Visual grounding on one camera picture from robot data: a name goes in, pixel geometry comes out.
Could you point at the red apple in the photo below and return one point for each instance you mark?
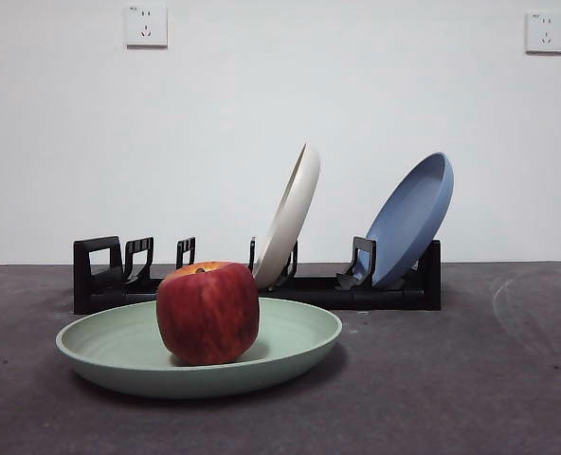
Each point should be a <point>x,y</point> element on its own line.
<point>208,315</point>

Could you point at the green round plate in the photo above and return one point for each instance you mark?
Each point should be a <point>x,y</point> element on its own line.
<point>118,341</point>

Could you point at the cream round plate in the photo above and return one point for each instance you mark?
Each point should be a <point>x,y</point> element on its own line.
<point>294,213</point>

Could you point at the black plate rack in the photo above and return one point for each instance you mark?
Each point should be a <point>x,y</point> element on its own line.
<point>379,300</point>

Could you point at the blue round plate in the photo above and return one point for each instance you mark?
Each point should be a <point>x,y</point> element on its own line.
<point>403,227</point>

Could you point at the white wall socket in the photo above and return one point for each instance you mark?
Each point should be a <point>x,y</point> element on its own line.
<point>147,26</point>
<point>545,32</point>

